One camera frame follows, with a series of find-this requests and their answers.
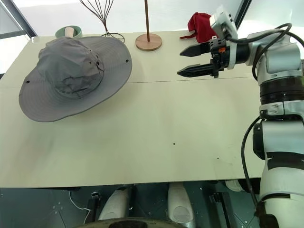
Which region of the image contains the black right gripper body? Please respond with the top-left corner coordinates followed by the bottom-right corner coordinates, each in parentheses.
top-left (208, 38), bottom-right (230, 79)

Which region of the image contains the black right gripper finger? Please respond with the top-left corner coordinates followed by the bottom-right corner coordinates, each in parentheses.
top-left (176, 63), bottom-right (215, 78)
top-left (179, 44), bottom-right (210, 57)

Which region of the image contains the red cap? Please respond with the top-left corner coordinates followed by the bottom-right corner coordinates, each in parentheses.
top-left (179, 12), bottom-right (220, 44)

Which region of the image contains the wooden hat stand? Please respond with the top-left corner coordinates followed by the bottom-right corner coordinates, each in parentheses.
top-left (135, 0), bottom-right (163, 51)

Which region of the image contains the grey wide-brim bucket hat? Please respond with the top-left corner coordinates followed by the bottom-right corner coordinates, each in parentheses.
top-left (18, 36), bottom-right (133, 123)

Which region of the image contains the pale green bowl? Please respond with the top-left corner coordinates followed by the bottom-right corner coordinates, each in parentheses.
top-left (55, 25), bottom-right (84, 39)

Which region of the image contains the white shoe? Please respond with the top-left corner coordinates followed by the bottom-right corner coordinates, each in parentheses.
top-left (225, 180), bottom-right (245, 193)

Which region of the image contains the pale grey rounded leg shell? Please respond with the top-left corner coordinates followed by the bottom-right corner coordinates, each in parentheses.
top-left (167, 182), bottom-right (197, 228)
top-left (98, 186), bottom-right (133, 221)

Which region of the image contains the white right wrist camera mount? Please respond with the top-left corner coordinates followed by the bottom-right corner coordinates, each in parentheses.
top-left (209, 5), bottom-right (238, 70)

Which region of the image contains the dark window frame bar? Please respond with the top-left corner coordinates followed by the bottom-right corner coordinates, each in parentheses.
top-left (233, 0), bottom-right (253, 32)
top-left (0, 0), bottom-right (39, 40)

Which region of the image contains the brown wire tree stand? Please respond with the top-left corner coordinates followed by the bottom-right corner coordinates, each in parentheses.
top-left (78, 0), bottom-right (126, 44)

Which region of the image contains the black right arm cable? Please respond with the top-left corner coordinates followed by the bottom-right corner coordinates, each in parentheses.
top-left (225, 22), bottom-right (304, 210)

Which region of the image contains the thin white floor cable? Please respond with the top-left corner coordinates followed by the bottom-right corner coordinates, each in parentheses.
top-left (68, 190), bottom-right (92, 223)

